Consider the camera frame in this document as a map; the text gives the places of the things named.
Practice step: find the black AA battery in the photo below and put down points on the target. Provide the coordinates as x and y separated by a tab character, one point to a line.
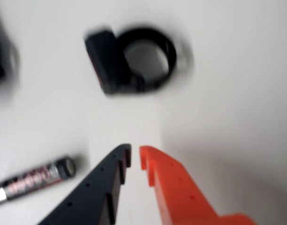
35	179

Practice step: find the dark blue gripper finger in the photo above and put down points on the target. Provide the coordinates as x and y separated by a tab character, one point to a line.
91	194

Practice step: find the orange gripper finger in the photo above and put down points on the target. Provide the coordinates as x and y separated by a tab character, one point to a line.
180	192

